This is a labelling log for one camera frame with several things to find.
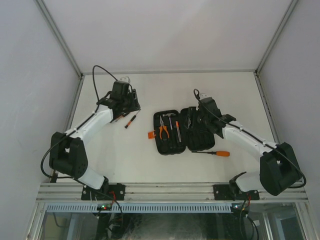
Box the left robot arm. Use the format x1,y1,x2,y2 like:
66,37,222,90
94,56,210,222
48,80,141,200

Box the small precision screwdriver lower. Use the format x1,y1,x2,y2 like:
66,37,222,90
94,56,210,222
124,109,141,129

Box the camera black cable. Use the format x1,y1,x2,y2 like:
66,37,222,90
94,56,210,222
91,65,118,106
192,88,307,188

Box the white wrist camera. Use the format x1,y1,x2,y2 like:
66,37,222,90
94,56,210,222
120,76,131,84
199,93,210,101

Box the orange handle screwdriver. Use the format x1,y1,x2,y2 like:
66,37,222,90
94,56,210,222
192,151,230,157

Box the aluminium front rail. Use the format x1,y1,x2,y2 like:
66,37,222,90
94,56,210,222
36,182,308,203

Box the right camera black cable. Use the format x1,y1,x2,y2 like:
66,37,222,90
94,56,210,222
192,88,307,188

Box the blue slotted cable duct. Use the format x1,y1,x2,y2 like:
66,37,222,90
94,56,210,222
46,202,232,214

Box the left camera black cable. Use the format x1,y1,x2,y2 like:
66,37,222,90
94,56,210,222
91,65,118,106

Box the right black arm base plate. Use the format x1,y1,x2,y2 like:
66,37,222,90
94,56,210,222
213,171,260,201

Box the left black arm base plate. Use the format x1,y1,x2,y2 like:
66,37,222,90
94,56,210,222
81,183,126,201

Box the black plastic tool case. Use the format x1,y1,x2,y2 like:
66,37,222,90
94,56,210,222
148,106,216,156

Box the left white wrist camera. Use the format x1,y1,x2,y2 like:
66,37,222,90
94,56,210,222
120,76,131,84

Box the orange handle needle-nose pliers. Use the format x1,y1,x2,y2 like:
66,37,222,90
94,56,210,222
159,116,169,141

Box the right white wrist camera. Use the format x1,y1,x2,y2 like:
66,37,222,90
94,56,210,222
199,93,210,101

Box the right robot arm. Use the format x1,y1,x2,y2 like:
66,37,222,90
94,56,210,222
196,97,306,200

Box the black handle claw hammer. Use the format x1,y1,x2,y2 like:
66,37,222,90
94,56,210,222
162,113,178,149

